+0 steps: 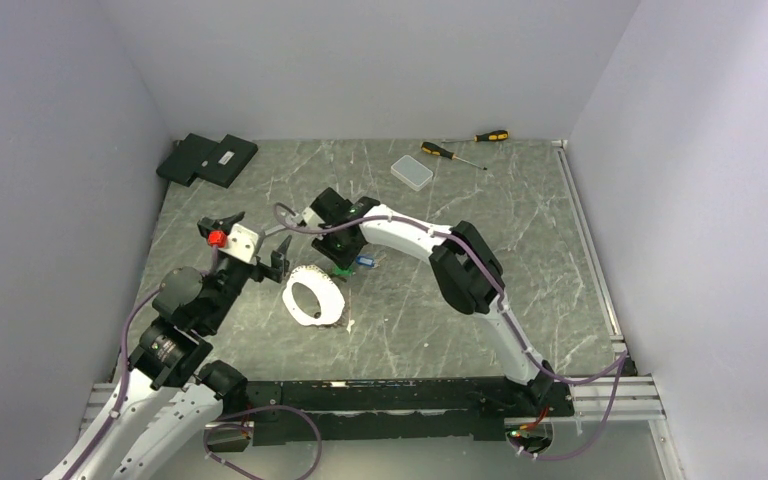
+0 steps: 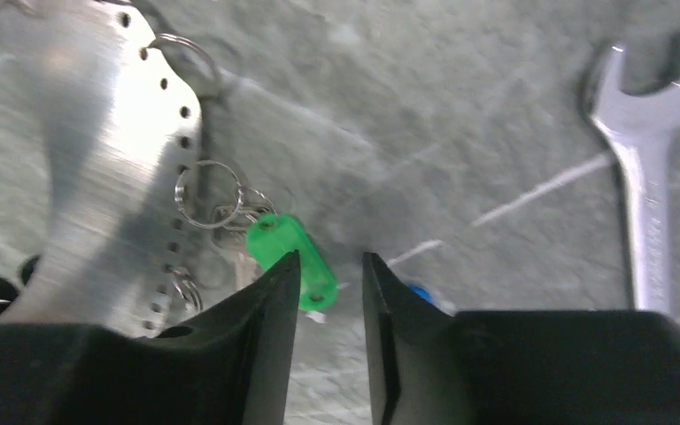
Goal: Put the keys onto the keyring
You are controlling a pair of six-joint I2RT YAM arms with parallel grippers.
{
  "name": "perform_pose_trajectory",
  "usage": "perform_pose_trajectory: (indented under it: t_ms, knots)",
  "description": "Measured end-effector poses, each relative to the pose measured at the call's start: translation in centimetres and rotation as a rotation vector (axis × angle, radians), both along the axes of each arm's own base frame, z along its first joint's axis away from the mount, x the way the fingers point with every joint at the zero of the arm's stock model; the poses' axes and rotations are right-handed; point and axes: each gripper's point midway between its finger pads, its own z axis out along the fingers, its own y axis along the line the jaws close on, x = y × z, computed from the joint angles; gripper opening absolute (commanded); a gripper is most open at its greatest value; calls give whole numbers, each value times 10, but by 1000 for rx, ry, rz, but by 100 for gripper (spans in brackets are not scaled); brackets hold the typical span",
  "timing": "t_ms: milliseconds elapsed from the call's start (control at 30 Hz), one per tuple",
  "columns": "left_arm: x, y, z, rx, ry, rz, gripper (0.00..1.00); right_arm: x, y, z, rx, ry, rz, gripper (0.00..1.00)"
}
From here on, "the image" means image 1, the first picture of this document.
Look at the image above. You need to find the orange black screwdriver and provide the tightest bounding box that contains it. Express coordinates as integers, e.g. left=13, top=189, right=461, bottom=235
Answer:
left=420, top=141, right=488, bottom=171
left=444, top=130, right=509, bottom=143

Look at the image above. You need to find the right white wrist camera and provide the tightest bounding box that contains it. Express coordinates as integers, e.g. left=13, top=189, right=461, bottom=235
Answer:
left=298, top=207, right=323, bottom=230

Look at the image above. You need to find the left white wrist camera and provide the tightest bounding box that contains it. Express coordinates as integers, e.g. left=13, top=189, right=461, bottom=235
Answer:
left=207, top=223, right=263, bottom=265

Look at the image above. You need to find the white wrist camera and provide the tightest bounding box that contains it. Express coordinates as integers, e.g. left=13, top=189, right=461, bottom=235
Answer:
left=207, top=223, right=263, bottom=265
left=298, top=207, right=323, bottom=230

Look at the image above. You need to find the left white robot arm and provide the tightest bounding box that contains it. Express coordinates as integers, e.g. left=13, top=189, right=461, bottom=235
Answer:
left=47, top=213, right=291, bottom=479

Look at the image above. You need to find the white plastic box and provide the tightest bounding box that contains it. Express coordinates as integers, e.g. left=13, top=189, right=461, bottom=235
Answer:
left=390, top=155, right=434, bottom=191

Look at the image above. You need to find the key with blue tag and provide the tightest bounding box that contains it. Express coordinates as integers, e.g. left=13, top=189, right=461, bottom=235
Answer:
left=355, top=255, right=378, bottom=268

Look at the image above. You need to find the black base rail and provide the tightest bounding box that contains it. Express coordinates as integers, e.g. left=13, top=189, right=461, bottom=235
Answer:
left=195, top=360, right=574, bottom=446

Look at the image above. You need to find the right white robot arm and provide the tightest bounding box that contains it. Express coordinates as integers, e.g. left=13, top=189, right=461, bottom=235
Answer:
left=301, top=188, right=554, bottom=415

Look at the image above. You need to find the orange black screwdriver far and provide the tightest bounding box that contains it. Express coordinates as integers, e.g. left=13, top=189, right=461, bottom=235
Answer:
left=444, top=130, right=509, bottom=143

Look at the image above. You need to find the purple cable at base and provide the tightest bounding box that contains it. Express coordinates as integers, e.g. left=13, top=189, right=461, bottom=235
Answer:
left=202, top=400, right=323, bottom=480

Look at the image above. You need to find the black flat case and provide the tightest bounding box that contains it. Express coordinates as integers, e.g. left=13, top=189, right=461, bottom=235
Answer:
left=156, top=133, right=259, bottom=188

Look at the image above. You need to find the large chrome open-end wrench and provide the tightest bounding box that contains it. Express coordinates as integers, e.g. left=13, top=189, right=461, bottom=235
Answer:
left=263, top=224, right=288, bottom=238

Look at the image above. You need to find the key with green tag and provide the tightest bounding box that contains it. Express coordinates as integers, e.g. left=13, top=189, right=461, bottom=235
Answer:
left=332, top=266, right=353, bottom=277

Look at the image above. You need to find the orange black screwdriver near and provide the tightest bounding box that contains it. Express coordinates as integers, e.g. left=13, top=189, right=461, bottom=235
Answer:
left=420, top=141, right=488, bottom=171

